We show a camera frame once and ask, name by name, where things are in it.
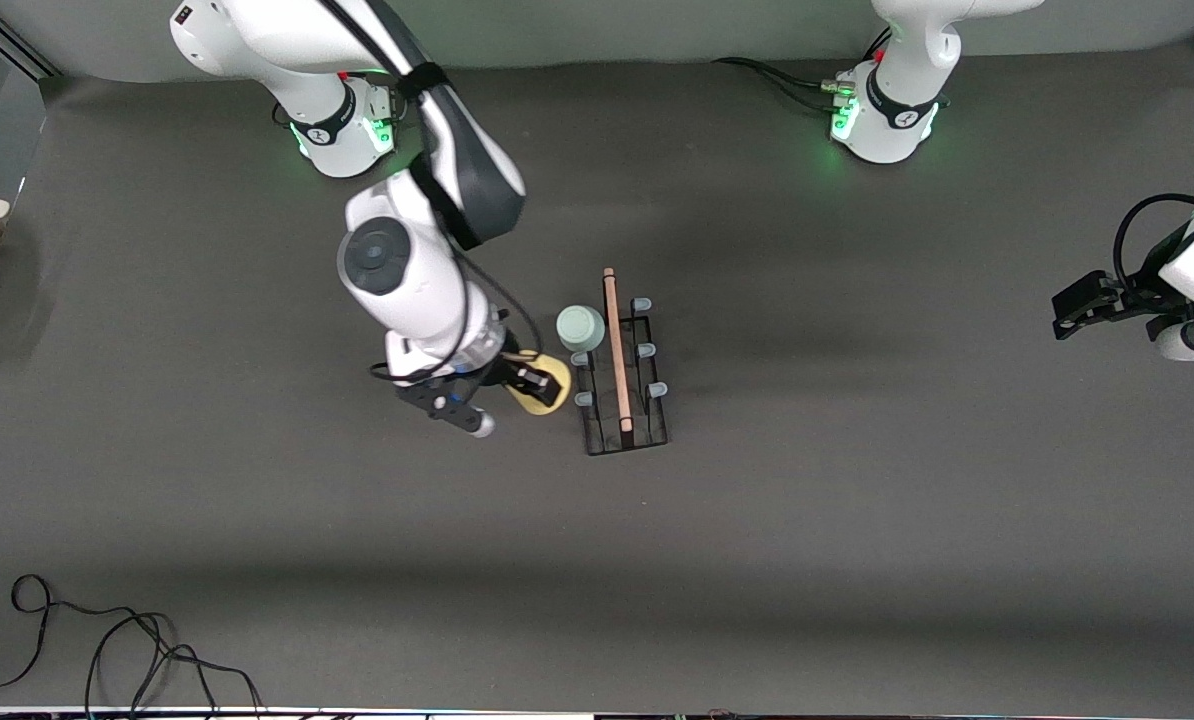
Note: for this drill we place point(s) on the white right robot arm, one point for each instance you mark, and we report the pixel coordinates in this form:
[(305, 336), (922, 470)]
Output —
[(407, 290)]

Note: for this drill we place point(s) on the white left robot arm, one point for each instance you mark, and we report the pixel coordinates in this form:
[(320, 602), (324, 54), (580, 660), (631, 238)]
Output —
[(892, 120)]

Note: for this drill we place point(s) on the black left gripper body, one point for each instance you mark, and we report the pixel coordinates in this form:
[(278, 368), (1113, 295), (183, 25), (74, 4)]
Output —
[(1138, 297)]

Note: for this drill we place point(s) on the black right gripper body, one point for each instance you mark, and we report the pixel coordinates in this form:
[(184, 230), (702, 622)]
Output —
[(504, 371)]

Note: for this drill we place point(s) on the metal frame rail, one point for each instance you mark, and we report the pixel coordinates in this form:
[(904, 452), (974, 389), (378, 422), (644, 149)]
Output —
[(17, 50)]

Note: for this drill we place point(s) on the pale green plastic cup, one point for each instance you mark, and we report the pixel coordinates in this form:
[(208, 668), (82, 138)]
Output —
[(580, 328)]

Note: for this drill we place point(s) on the yellow plastic cup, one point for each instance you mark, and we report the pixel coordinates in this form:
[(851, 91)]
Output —
[(560, 378)]

